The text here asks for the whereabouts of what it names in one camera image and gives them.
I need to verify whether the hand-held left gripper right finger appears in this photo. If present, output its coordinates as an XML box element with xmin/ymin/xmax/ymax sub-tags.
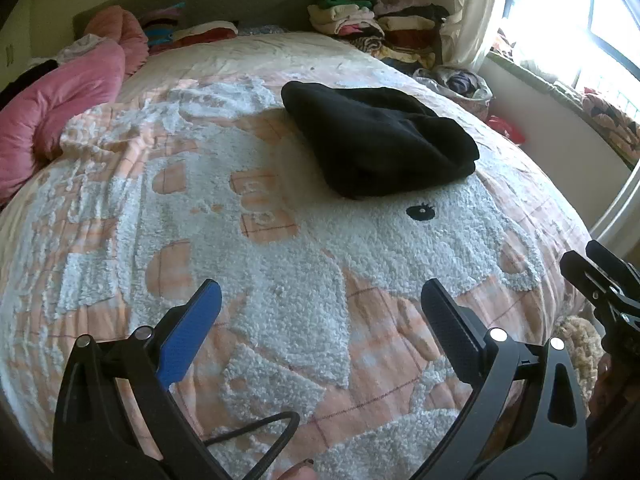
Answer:
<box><xmin>417</xmin><ymin>278</ymin><xmax>588</xmax><ymax>480</ymax></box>

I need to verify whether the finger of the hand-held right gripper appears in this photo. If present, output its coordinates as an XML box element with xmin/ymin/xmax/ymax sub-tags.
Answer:
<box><xmin>586</xmin><ymin>239</ymin><xmax>640</xmax><ymax>291</ymax></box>
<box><xmin>560</xmin><ymin>251</ymin><xmax>640</xmax><ymax>357</ymax></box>

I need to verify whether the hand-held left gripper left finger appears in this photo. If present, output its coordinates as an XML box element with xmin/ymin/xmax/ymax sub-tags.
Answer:
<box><xmin>51</xmin><ymin>280</ymin><xmax>231</xmax><ymax>480</ymax></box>

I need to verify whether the black sweater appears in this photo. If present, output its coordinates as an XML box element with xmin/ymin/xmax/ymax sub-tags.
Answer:
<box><xmin>281</xmin><ymin>81</ymin><xmax>481</xmax><ymax>201</ymax></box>

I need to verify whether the clear plastic bag of clothes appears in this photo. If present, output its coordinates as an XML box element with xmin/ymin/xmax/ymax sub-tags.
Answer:
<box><xmin>415</xmin><ymin>65</ymin><xmax>493</xmax><ymax>121</ymax></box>

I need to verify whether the pile of folded clothes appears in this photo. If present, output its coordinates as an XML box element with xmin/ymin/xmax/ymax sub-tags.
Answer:
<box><xmin>306</xmin><ymin>0</ymin><xmax>451</xmax><ymax>73</ymax></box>

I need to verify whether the person's left hand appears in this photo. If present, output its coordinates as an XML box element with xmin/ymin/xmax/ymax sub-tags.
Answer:
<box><xmin>277</xmin><ymin>462</ymin><xmax>318</xmax><ymax>480</ymax></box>

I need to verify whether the beige fluffy rug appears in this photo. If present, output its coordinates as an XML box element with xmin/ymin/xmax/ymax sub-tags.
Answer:
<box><xmin>552</xmin><ymin>316</ymin><xmax>601</xmax><ymax>401</ymax></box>

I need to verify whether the fluffy peach and white blanket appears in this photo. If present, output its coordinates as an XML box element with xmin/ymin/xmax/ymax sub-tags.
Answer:
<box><xmin>0</xmin><ymin>72</ymin><xmax>596</xmax><ymax>480</ymax></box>

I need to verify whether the patterned cloth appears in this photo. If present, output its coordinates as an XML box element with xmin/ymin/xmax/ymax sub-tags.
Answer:
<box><xmin>580</xmin><ymin>87</ymin><xmax>640</xmax><ymax>161</ymax></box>

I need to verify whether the red bag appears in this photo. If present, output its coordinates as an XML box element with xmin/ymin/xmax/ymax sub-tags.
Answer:
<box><xmin>487</xmin><ymin>115</ymin><xmax>526</xmax><ymax>146</ymax></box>

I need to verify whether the window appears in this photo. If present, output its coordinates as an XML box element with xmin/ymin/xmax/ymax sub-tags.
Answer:
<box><xmin>492</xmin><ymin>0</ymin><xmax>640</xmax><ymax>161</ymax></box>

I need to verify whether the pink duvet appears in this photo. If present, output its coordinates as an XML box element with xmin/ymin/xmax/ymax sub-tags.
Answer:
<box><xmin>0</xmin><ymin>5</ymin><xmax>150</xmax><ymax>206</ymax></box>

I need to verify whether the cream curtain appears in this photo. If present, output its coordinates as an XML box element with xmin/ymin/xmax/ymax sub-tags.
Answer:
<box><xmin>442</xmin><ymin>0</ymin><xmax>521</xmax><ymax>83</ymax></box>

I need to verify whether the cream quilted bedspread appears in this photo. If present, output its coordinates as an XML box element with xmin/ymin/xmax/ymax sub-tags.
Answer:
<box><xmin>117</xmin><ymin>32</ymin><xmax>436</xmax><ymax>111</ymax></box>

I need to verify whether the red folded cloth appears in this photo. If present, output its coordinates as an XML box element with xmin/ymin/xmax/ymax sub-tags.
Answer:
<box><xmin>150</xmin><ymin>21</ymin><xmax>240</xmax><ymax>51</ymax></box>

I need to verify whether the black cloth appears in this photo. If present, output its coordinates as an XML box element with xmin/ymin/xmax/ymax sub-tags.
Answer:
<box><xmin>0</xmin><ymin>59</ymin><xmax>58</xmax><ymax>111</ymax></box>

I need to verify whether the white cloth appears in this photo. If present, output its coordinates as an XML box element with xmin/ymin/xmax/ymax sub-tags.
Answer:
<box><xmin>57</xmin><ymin>34</ymin><xmax>106</xmax><ymax>63</ymax></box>

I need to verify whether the green headboard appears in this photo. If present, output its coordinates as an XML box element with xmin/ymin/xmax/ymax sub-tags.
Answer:
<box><xmin>72</xmin><ymin>0</ymin><xmax>328</xmax><ymax>41</ymax></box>

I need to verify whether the cream wardrobe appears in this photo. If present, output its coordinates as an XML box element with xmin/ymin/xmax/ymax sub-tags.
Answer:
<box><xmin>0</xmin><ymin>0</ymin><xmax>33</xmax><ymax>86</ymax></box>

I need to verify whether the black cable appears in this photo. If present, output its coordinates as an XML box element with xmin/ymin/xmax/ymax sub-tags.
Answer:
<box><xmin>205</xmin><ymin>411</ymin><xmax>301</xmax><ymax>480</ymax></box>

